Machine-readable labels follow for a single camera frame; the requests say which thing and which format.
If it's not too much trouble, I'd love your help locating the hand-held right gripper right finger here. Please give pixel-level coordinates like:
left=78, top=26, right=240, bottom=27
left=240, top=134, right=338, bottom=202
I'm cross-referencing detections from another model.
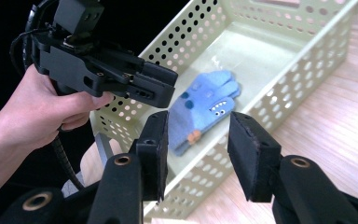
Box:
left=227, top=110, right=283, bottom=203

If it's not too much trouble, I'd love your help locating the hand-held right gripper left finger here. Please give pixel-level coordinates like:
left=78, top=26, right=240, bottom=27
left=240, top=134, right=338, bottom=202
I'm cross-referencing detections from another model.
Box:
left=135, top=109, right=170, bottom=203

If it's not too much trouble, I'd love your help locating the blue knit glove with face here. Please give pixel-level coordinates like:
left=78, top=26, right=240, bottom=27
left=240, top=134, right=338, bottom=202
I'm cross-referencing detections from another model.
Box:
left=167, top=69, right=242, bottom=157

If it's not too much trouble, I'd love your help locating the pale yellow perforated plastic basket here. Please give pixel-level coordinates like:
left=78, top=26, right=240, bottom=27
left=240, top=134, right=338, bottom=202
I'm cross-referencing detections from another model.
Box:
left=88, top=0, right=358, bottom=220

